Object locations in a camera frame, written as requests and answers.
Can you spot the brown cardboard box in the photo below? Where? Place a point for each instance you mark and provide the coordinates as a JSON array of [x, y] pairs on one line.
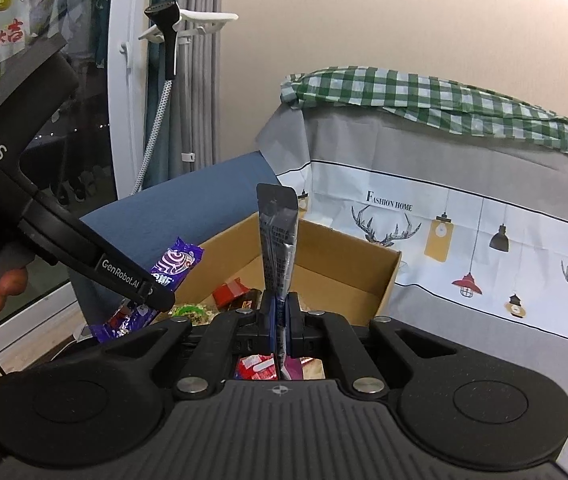
[[343, 270]]

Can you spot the teal curtain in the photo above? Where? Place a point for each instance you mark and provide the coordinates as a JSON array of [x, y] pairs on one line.
[[154, 110]]

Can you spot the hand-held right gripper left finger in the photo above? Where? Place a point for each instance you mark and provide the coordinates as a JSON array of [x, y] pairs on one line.
[[270, 325]]

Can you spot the green checked cloth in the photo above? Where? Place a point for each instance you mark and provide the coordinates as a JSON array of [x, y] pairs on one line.
[[413, 95]]

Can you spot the white clip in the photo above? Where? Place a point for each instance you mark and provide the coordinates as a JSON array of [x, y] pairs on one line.
[[189, 156]]

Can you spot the white door frame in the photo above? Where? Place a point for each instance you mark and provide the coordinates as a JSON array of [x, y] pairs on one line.
[[121, 110]]

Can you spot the silver stick packet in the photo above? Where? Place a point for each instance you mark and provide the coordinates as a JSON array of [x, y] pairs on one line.
[[278, 240]]

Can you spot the long red snack bar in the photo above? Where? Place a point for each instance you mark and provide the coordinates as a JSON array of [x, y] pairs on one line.
[[251, 366]]

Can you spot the printed grey white sofa cover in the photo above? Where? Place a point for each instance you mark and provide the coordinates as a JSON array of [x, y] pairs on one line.
[[413, 140]]

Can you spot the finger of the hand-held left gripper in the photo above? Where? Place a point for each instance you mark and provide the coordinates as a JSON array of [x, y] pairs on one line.
[[156, 297]]

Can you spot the square red snack packet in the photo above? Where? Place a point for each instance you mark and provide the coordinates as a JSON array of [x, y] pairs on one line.
[[229, 290]]

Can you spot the purple candy packet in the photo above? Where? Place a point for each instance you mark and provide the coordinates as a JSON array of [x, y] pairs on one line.
[[176, 265]]

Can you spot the grey curtain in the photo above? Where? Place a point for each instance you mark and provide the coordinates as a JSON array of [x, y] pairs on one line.
[[199, 100]]

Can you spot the round green label nut packet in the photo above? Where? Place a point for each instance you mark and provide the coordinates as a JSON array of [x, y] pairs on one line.
[[194, 311]]

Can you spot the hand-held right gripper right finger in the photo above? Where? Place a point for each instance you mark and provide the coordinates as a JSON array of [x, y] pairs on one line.
[[290, 325]]

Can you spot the dark shoe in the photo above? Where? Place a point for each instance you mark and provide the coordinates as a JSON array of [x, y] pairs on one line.
[[74, 187]]

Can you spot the white wall bracket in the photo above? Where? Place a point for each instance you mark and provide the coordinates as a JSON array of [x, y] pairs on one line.
[[209, 19]]

